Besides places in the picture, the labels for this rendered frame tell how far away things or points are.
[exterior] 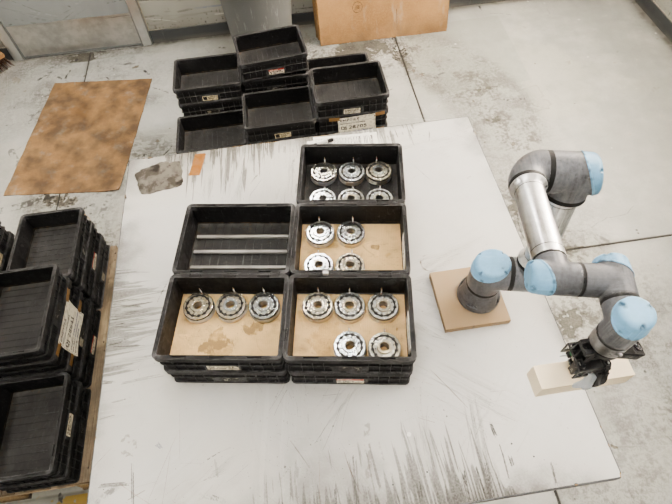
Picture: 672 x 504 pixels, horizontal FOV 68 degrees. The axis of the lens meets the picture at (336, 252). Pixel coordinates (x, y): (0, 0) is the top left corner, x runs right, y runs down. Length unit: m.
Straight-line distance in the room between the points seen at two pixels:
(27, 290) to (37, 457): 0.70
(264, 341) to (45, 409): 1.16
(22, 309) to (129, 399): 0.82
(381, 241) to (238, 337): 0.61
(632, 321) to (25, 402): 2.27
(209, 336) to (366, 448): 0.62
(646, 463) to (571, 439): 0.91
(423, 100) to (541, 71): 0.92
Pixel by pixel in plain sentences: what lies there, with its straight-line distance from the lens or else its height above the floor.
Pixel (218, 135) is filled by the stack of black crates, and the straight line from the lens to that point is 3.12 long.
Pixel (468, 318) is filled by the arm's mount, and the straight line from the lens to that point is 1.82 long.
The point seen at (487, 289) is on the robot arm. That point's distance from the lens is 1.71.
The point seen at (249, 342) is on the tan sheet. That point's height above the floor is 0.83.
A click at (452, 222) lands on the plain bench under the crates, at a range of 2.07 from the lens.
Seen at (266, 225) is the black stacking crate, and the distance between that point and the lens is 1.90.
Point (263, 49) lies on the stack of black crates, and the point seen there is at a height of 0.50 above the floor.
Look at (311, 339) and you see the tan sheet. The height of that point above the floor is 0.83.
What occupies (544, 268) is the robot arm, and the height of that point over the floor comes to 1.42.
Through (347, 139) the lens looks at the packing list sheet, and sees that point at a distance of 2.35.
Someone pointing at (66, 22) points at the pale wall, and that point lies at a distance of 4.58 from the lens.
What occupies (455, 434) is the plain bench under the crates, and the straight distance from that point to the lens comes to 1.70.
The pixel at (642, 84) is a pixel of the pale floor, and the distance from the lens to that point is 4.24.
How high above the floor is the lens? 2.33
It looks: 57 degrees down
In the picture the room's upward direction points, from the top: 4 degrees counter-clockwise
